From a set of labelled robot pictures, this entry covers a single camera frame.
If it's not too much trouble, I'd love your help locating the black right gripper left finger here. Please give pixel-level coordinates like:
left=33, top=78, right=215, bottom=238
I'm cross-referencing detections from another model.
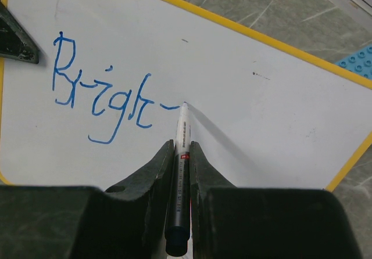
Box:
left=1, top=141, right=174, bottom=258

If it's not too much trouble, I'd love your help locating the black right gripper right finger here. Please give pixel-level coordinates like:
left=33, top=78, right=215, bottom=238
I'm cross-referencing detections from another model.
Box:
left=190, top=142, right=362, bottom=258

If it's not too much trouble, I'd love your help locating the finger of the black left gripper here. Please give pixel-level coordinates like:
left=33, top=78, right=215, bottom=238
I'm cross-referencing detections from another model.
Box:
left=0, top=3, right=40, bottom=64

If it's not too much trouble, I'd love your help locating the white blue whiteboard marker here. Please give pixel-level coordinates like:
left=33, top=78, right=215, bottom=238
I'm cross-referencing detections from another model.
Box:
left=164, top=102, right=191, bottom=257

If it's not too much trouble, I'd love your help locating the yellow framed whiteboard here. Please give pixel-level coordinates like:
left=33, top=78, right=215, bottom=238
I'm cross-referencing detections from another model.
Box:
left=1, top=0, right=371, bottom=190

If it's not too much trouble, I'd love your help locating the blue studded baseplate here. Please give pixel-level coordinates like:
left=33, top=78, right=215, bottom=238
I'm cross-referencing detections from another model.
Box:
left=335, top=44, right=372, bottom=80

